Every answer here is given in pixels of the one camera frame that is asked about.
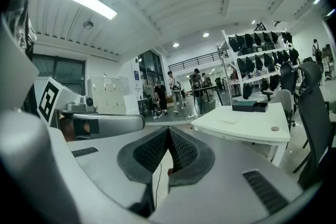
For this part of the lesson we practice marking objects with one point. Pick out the white locker cabinet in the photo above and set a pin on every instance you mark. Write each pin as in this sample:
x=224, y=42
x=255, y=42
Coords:
x=107, y=95

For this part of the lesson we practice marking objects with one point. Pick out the black mesh office chair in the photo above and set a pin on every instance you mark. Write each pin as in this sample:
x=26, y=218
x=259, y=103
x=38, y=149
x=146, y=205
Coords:
x=313, y=112
x=288, y=78

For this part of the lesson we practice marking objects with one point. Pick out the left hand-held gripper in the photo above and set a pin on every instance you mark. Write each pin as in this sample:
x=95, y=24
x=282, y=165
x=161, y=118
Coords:
x=65, y=91

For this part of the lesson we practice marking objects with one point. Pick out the rows of black bags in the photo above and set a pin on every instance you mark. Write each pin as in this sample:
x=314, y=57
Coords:
x=249, y=64

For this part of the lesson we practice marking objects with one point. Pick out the dark teal drawer box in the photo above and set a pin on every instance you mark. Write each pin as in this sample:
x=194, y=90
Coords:
x=244, y=106

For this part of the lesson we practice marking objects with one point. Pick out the person's black printed t-shirt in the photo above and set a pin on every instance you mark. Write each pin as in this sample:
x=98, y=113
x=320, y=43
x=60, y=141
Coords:
x=23, y=26

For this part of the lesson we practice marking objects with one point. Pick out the long ceiling light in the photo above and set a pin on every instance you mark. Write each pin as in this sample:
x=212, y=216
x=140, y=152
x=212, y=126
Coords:
x=81, y=1

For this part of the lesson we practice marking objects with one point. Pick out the light grey office chair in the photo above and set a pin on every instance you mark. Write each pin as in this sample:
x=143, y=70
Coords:
x=283, y=99

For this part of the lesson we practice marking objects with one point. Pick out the black balcony railing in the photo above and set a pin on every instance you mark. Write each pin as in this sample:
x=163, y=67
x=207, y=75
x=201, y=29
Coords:
x=197, y=61

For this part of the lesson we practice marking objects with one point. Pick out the dark framed window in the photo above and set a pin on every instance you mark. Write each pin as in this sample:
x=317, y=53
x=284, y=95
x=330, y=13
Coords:
x=57, y=70

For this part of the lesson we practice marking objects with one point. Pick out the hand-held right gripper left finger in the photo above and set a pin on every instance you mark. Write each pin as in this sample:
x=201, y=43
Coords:
x=105, y=160

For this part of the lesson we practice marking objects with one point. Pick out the white power strip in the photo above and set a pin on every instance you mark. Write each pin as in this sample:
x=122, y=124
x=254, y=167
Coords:
x=191, y=115

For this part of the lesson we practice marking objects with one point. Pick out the round ceiling downlight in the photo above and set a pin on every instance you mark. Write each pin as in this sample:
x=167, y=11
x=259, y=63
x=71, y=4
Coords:
x=205, y=34
x=176, y=44

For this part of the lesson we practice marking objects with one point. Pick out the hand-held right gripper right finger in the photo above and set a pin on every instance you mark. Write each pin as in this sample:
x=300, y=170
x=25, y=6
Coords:
x=223, y=178

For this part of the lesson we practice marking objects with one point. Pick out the white shelf rack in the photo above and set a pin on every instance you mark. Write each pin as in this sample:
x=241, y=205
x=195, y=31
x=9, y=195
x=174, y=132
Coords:
x=226, y=42

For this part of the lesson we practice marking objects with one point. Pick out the black high table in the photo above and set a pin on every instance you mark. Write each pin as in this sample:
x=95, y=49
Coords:
x=204, y=89

